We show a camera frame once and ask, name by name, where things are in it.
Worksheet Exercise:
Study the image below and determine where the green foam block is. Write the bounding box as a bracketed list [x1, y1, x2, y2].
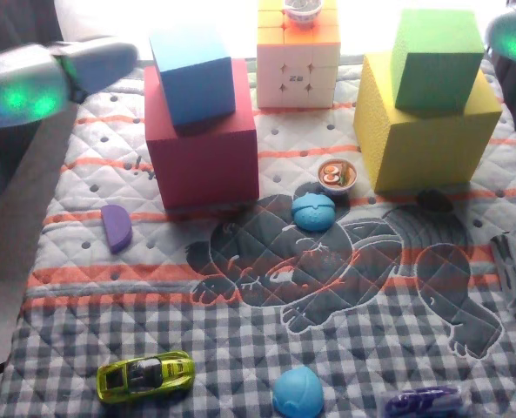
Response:
[390, 9, 486, 117]

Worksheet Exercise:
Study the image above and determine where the large red foam block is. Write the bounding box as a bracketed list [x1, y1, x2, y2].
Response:
[144, 58, 261, 210]

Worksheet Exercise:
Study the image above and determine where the toy ramen bowl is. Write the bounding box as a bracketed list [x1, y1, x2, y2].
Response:
[316, 158, 358, 197]

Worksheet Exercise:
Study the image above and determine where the purple toy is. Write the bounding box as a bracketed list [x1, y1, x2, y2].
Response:
[381, 385, 464, 418]

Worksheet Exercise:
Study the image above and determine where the blue lobed toy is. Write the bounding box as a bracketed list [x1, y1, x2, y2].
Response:
[291, 191, 337, 232]

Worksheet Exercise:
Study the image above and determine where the large yellow foam block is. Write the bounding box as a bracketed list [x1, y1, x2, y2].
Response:
[352, 51, 505, 195]

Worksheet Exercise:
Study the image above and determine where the green toy car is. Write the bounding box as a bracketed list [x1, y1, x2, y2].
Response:
[96, 350, 197, 404]

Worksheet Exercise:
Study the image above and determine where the blue foam block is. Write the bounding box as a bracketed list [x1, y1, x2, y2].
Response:
[148, 21, 238, 128]

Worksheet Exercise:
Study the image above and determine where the blue half-sphere toy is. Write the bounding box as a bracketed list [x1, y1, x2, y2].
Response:
[271, 364, 325, 418]

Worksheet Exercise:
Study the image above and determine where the grey bar toy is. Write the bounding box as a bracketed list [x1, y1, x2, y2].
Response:
[488, 233, 516, 318]

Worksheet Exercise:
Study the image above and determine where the grey quilt with bear print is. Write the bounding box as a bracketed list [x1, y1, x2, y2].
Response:
[0, 56, 516, 418]

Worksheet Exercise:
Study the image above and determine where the purple half-disc block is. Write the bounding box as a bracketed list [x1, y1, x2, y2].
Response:
[99, 204, 133, 255]

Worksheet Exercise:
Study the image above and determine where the toy rice bowl with spoon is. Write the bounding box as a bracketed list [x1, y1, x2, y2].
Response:
[282, 0, 326, 30]

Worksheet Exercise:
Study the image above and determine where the large puzzle cube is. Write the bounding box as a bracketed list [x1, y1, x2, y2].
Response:
[256, 0, 343, 110]

